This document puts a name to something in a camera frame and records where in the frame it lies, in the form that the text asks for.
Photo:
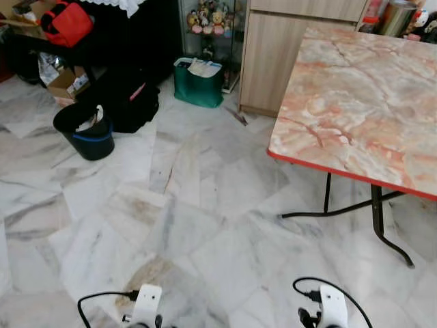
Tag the black metal table legs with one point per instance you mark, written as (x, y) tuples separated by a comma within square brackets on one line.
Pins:
[(377, 205)]

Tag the black bucket blue band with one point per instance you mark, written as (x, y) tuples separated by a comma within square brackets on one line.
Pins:
[(92, 145)]

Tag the white crumpled rubbish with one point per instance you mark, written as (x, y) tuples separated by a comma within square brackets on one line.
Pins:
[(92, 121)]

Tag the black fabric bag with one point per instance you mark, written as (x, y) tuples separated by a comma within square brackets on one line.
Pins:
[(126, 106)]

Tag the green shopping bag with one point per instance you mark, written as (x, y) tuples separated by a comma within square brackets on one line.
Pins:
[(198, 92)]

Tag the small cardboard box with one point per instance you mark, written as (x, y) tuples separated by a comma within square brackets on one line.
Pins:
[(68, 85)]

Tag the white folded papers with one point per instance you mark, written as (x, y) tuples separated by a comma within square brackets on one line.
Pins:
[(205, 68)]

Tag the clear plastic bag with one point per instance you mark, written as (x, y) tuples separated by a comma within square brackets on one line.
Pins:
[(49, 68)]

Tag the black furniture piece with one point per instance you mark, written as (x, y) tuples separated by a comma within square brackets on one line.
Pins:
[(136, 41)]

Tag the glass display cabinet with figurines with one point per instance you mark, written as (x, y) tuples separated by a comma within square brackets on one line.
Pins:
[(212, 27)]

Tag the red lid jar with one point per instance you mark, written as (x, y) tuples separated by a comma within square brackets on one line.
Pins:
[(369, 24)]

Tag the red bag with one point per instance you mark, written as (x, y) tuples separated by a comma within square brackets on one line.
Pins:
[(68, 26)]

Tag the black mouse plush toy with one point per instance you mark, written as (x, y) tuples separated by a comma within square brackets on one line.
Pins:
[(425, 27)]

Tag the stainless steel pot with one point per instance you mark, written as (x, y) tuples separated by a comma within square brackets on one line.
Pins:
[(397, 17)]

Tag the white lace cloth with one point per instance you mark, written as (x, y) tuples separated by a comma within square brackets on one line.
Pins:
[(126, 5)]

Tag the large brown cardboard box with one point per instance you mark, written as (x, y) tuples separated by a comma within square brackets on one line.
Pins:
[(20, 17)]

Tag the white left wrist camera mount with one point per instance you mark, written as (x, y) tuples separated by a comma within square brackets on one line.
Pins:
[(147, 304)]

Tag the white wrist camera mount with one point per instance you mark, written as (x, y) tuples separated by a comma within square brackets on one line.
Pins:
[(147, 304), (333, 307)]

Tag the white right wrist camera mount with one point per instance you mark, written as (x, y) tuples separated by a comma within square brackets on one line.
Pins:
[(333, 307)]

